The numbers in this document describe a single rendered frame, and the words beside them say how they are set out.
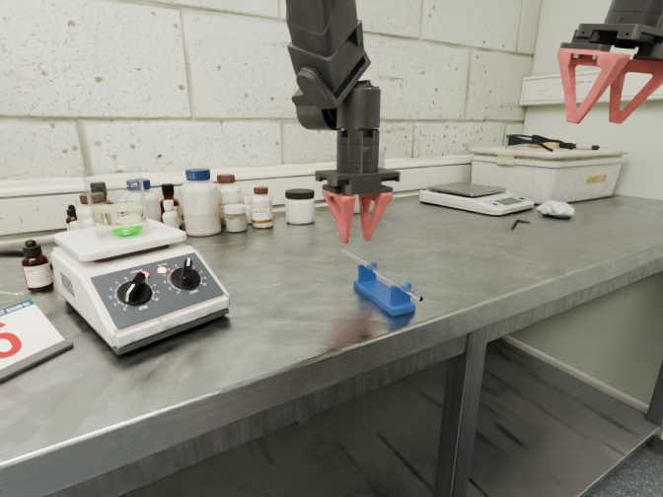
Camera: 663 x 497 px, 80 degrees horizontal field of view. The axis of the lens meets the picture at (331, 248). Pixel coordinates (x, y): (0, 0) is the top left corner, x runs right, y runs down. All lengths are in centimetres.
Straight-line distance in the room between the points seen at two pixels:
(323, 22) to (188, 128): 61
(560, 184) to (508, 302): 71
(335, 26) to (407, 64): 86
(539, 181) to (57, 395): 113
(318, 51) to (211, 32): 59
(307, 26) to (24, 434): 43
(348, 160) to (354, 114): 6
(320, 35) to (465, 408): 55
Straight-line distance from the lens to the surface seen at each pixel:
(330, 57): 46
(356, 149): 52
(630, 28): 54
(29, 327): 50
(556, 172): 122
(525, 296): 62
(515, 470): 131
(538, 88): 167
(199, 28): 102
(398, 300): 48
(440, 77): 139
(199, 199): 82
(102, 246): 50
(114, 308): 45
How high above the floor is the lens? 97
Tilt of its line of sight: 18 degrees down
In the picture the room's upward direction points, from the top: straight up
